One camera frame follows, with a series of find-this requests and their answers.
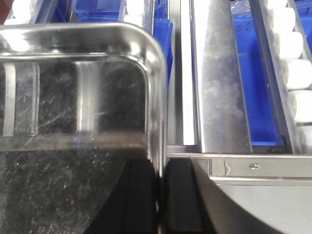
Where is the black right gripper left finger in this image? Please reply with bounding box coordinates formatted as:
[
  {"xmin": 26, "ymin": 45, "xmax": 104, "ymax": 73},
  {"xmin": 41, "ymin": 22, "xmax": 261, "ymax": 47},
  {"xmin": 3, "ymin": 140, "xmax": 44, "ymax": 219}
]
[{"xmin": 85, "ymin": 159, "xmax": 157, "ymax": 234}]

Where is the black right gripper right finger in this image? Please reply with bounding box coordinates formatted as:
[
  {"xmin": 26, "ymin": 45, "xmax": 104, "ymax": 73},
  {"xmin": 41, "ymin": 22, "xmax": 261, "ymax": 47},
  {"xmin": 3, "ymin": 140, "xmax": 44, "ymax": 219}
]
[{"xmin": 163, "ymin": 158, "xmax": 279, "ymax": 234}]

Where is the silver steel tray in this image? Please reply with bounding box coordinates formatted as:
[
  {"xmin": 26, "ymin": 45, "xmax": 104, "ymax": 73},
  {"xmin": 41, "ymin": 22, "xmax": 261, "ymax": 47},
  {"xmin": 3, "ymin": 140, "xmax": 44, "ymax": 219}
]
[{"xmin": 0, "ymin": 22, "xmax": 167, "ymax": 234}]

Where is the metal divider bar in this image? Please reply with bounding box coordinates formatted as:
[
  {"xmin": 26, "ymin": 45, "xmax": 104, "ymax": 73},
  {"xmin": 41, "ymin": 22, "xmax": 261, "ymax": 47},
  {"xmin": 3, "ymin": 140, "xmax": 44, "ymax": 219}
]
[{"xmin": 168, "ymin": 0, "xmax": 253, "ymax": 154}]

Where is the blue lower right bin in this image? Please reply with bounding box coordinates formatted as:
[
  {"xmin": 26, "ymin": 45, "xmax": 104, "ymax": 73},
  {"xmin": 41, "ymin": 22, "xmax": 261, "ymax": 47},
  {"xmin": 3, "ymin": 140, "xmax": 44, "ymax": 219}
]
[{"xmin": 230, "ymin": 0, "xmax": 285, "ymax": 153}]

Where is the white roller track right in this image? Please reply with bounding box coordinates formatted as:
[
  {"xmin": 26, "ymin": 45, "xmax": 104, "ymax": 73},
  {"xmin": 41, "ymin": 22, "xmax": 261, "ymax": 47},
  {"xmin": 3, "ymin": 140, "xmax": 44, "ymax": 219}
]
[{"xmin": 253, "ymin": 0, "xmax": 312, "ymax": 155}]

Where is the white roller track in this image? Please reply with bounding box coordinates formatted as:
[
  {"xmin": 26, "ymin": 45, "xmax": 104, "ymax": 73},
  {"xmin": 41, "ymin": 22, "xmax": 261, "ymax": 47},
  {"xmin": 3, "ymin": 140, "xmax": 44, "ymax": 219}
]
[
  {"xmin": 2, "ymin": 0, "xmax": 155, "ymax": 34},
  {"xmin": 253, "ymin": 0, "xmax": 312, "ymax": 155}
]

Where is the white roller track left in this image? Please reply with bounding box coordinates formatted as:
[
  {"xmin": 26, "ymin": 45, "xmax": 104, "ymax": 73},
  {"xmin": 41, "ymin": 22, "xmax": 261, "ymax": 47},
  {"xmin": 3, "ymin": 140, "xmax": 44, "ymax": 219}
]
[{"xmin": 2, "ymin": 0, "xmax": 155, "ymax": 34}]

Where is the rail screw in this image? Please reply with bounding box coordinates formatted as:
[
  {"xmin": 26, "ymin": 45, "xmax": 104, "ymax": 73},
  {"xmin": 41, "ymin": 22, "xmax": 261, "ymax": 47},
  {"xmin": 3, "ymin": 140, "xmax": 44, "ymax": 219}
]
[{"xmin": 249, "ymin": 163, "xmax": 261, "ymax": 170}]

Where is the stainless steel shelf rail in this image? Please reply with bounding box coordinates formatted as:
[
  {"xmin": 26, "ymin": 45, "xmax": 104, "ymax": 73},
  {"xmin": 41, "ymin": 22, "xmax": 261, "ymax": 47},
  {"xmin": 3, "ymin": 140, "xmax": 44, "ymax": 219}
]
[{"xmin": 166, "ymin": 146, "xmax": 312, "ymax": 234}]

